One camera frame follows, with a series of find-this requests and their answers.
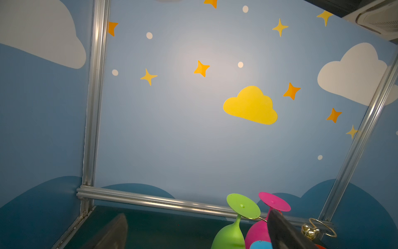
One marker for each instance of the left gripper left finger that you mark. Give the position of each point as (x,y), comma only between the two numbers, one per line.
(112,236)

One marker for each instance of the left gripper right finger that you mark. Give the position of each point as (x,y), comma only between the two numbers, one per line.
(284,235)

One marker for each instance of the red wine glass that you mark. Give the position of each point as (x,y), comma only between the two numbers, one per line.
(319,246)

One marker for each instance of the front left blue wine glass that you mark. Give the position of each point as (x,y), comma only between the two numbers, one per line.
(261,245)

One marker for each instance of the back green wine glass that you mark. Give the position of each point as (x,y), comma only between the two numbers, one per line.
(231,236)

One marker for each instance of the ceiling air conditioner unit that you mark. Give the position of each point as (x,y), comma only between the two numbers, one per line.
(379,17)

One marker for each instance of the gold wire glass rack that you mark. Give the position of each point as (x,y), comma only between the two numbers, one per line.
(259,231)

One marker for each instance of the back aluminium frame bar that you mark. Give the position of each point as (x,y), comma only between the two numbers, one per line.
(104,194)

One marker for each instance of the left aluminium frame post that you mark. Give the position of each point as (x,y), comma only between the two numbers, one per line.
(98,54)

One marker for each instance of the aluminium frame post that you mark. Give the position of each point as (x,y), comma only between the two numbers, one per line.
(360,141)
(98,54)

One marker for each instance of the right aluminium frame post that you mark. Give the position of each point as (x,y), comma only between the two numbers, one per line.
(360,141)

